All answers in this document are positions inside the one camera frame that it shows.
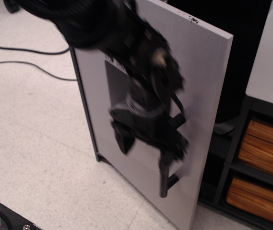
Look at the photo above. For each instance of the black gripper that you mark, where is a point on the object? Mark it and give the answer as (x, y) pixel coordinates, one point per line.
(156, 128)

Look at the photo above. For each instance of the black bar door handle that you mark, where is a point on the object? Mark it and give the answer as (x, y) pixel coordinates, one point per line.
(166, 181)

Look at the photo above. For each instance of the grey toy fridge door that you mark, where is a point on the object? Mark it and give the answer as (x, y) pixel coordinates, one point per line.
(198, 100)

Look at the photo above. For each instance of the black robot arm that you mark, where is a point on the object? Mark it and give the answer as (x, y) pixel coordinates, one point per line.
(115, 28)

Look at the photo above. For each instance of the dark grey fridge cabinet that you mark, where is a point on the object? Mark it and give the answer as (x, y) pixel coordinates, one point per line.
(222, 72)

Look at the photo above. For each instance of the grey water dispenser panel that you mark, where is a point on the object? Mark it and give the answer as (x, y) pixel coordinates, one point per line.
(117, 82)

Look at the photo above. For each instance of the dark grey shelf unit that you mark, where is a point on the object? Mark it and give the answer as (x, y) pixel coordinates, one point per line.
(223, 165)

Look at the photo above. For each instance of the upper wooden drawer box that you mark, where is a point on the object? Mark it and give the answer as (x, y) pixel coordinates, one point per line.
(257, 146)

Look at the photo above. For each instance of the black caster wheel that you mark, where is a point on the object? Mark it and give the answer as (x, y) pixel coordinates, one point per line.
(12, 6)

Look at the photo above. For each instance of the yellow handled toy knife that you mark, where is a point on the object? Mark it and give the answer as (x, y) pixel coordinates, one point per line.
(225, 127)

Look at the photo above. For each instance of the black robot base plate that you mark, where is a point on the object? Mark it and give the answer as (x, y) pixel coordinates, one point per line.
(18, 222)

